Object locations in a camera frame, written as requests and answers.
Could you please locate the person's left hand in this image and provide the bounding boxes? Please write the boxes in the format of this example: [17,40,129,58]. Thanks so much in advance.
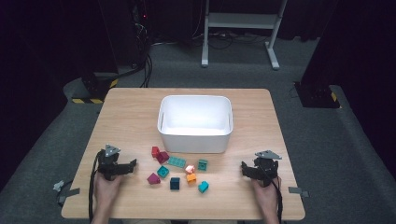
[92,172,123,204]

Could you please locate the person's right hand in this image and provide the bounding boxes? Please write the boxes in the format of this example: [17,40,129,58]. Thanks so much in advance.
[251,175,283,209]

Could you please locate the grey tape strip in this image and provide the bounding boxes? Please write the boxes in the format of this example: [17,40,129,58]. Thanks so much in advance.
[288,186,310,198]
[57,187,81,204]

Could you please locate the white plastic bin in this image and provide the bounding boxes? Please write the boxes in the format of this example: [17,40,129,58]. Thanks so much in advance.
[156,94,234,154]

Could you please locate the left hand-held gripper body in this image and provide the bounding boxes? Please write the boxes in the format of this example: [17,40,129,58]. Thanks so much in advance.
[96,143,132,182]

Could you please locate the magenta sloped toy block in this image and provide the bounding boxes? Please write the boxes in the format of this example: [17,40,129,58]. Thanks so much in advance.
[147,172,162,186]
[156,150,171,165]

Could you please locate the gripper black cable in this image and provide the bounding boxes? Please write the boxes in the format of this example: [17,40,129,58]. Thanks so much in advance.
[88,150,106,224]
[262,164,284,224]

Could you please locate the black cable bundle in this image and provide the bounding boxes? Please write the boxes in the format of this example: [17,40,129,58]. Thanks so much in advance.
[132,6,154,89]

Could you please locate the black curtain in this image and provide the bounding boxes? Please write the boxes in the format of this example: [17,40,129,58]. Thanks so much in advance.
[300,0,396,180]
[0,0,120,188]

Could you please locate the cyan toy block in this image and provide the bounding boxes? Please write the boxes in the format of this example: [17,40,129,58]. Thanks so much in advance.
[197,180,210,194]

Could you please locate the white metal stand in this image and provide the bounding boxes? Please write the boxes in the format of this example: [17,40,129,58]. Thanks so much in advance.
[200,0,289,71]

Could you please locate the black stand base striped tape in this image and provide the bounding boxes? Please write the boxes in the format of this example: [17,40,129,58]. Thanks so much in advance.
[71,72,120,105]

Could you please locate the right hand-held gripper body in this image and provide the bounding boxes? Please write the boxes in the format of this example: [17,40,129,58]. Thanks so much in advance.
[247,149,283,189]

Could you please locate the black floor cables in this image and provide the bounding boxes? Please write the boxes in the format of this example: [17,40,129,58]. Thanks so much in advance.
[152,29,272,50]

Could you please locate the teal studded plate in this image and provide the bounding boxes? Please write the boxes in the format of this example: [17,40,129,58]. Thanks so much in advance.
[167,156,187,169]

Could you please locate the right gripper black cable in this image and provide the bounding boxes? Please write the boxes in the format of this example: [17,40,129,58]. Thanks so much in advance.
[262,164,284,224]

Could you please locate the hollow teal toy block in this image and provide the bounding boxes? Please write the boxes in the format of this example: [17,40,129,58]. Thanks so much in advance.
[156,165,171,179]

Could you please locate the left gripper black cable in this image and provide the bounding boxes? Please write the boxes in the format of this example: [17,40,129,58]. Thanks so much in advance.
[88,150,106,224]

